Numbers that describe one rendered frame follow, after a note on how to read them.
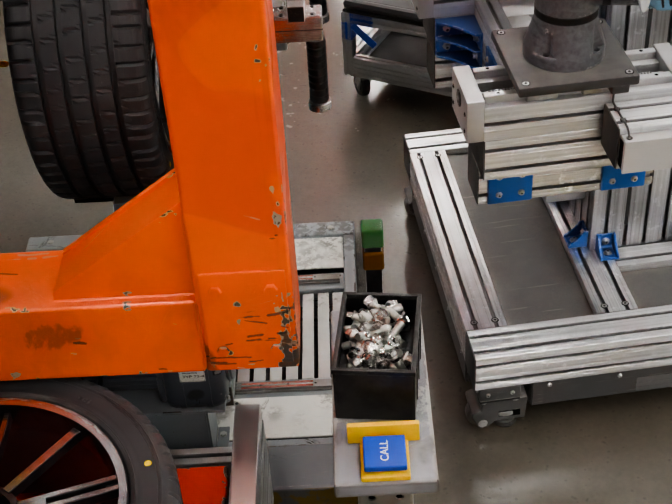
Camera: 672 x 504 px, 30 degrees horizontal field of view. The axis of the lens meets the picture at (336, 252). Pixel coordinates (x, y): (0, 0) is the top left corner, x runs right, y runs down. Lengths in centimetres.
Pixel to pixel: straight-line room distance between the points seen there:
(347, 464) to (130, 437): 36
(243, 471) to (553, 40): 94
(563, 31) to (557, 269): 70
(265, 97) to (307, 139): 183
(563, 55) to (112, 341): 94
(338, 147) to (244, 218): 167
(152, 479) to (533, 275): 112
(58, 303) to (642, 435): 130
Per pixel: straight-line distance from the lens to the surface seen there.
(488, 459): 270
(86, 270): 206
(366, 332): 213
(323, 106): 235
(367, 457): 205
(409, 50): 384
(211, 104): 183
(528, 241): 290
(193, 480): 234
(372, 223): 221
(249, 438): 222
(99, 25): 218
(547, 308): 273
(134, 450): 208
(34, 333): 214
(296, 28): 226
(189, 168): 189
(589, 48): 233
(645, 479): 269
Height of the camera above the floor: 201
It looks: 39 degrees down
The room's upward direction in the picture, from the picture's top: 4 degrees counter-clockwise
